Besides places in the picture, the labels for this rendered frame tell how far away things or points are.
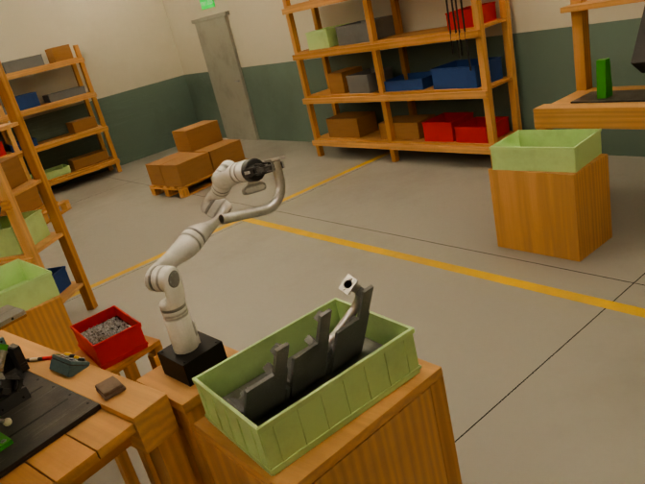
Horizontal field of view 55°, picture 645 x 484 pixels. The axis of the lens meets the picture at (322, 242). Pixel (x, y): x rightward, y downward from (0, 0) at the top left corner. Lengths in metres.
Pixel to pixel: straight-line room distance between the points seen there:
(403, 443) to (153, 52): 10.98
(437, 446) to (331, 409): 0.49
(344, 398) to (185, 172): 6.69
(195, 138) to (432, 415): 7.24
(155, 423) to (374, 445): 0.73
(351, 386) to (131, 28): 10.89
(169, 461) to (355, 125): 6.29
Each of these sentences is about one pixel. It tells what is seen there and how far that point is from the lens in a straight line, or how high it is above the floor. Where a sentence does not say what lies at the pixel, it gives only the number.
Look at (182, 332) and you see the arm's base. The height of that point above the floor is 1.02.
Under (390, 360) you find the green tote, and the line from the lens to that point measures 1.99.
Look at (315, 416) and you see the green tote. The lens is 1.87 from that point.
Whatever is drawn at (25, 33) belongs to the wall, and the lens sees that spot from 11.77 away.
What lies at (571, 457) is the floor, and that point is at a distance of 2.94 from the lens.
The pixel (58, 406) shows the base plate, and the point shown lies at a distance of 2.40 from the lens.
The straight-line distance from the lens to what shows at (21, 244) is 5.12.
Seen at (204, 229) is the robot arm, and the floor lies 1.30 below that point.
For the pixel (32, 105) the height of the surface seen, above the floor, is 1.47.
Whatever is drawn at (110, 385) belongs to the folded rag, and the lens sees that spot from 2.31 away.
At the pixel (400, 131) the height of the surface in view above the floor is 0.37.
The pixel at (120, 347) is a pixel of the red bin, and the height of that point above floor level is 0.86.
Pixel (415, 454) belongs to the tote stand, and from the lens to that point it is 2.16.
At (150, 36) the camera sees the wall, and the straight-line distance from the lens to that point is 12.48.
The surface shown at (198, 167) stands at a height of 0.30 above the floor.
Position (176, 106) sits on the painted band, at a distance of 12.57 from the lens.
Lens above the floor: 1.99
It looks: 21 degrees down
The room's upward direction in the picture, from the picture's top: 13 degrees counter-clockwise
